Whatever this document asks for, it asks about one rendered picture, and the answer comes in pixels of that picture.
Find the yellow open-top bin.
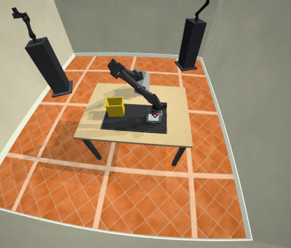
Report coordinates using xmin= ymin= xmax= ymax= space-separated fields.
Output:
xmin=105 ymin=97 xmax=125 ymax=117

